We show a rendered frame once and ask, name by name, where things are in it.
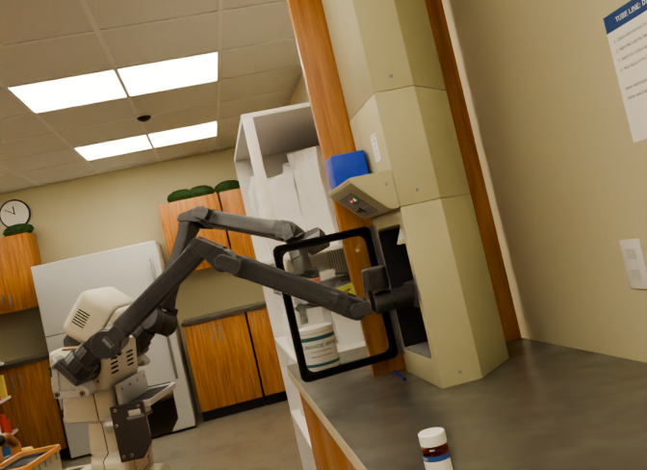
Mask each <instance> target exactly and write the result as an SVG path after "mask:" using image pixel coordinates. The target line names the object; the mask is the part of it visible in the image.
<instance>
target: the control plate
mask: <svg viewBox="0 0 647 470"><path fill-rule="evenodd" d="M353 199H355V200H356V201H355V200H353ZM350 201H352V202H350ZM339 202H341V203H342V204H344V205H346V206H347V207H348V208H349V209H351V210H352V211H354V212H355V213H357V212H358V211H357V210H359V209H358V208H361V209H363V208H364V207H366V206H368V207H369V208H368V209H366V210H364V211H366V213H364V212H363V211H361V210H360V211H361V212H362V213H357V214H358V215H360V216H361V217H366V216H368V215H371V214H372V213H375V212H377V210H376V209H375V208H374V207H372V206H371V205H369V204H368V203H366V202H365V201H363V200H362V199H360V198H358V197H357V196H355V195H353V194H350V195H348V196H346V197H345V198H343V199H341V200H340V201H339ZM356 211H357V212H356Z"/></svg>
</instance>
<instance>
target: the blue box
mask: <svg viewBox="0 0 647 470"><path fill-rule="evenodd" d="M325 167H326V171H327V175H328V180H329V184H330V188H331V191H332V190H334V189H335V188H336V187H338V186H339V185H341V184H342V183H343V182H345V181H346V180H347V179H349V178H351V177H355V176H360V175H365V174H369V170H368V165H367V161H366V157H365V152H364V150H358V151H354V152H350V153H345V154H340V155H335V156H331V157H330V158H329V159H328V160H327V161H326V162H325Z"/></svg>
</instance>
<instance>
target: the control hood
mask: <svg viewBox="0 0 647 470"><path fill-rule="evenodd" d="M350 194H353V195H355V196H357V197H358V198H360V199H362V200H363V201H365V202H366V203H368V204H369V205H371V206H372V207H374V208H375V209H376V210H377V212H375V213H372V214H371V215H368V216H366V217H361V216H360V215H358V214H357V213H355V212H354V211H352V210H351V209H349V208H348V207H347V206H346V205H344V204H342V203H341V202H339V201H340V200H341V199H343V198H345V197H346V196H348V195H350ZM328 196H329V197H330V198H332V199H333V200H335V201H336V202H338V203H339V204H341V205H343V206H344V207H346V208H347V209H349V210H350V211H351V212H352V213H354V214H355V215H357V216H358V217H360V218H362V219H364V220H366V219H370V218H373V217H375V216H378V215H381V214H383V213H386V212H389V211H391V210H394V209H397V208H399V206H400V204H399V200H398V196H397V191H396V187H395V183H394V179H393V174H392V171H391V170H384V171H379V172H374V173H369V174H365V175H360V176H355V177H351V178H349V179H347V180H346V181H345V182H343V183H342V184H341V185H339V186H338V187H336V188H335V189H334V190H332V191H331V192H330V193H328Z"/></svg>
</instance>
